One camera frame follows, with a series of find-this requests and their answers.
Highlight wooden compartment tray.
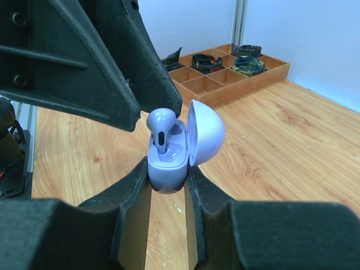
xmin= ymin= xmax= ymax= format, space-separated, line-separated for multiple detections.
xmin=169 ymin=44 xmax=290 ymax=108

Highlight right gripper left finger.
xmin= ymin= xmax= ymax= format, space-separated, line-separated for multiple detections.
xmin=1 ymin=158 xmax=151 ymax=269

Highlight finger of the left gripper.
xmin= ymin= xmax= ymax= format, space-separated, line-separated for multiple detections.
xmin=1 ymin=1 xmax=140 ymax=132
xmin=95 ymin=0 xmax=182 ymax=116

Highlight purple earbud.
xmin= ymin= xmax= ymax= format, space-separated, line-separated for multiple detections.
xmin=146 ymin=108 xmax=176 ymax=154

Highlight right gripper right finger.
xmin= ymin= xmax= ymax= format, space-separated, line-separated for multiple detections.
xmin=184 ymin=166 xmax=359 ymax=269

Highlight dark green folded tie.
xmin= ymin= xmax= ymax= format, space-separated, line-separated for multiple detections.
xmin=161 ymin=47 xmax=182 ymax=71

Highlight green yellow rolled tie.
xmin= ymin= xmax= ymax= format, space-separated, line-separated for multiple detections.
xmin=231 ymin=56 xmax=265 ymax=77

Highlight black rolled tie top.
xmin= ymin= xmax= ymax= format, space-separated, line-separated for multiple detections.
xmin=231 ymin=43 xmax=262 ymax=58

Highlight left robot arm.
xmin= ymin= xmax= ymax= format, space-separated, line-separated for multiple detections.
xmin=1 ymin=1 xmax=182 ymax=199

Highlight black orange rolled tie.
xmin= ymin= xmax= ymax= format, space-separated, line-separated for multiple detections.
xmin=192 ymin=53 xmax=223 ymax=74

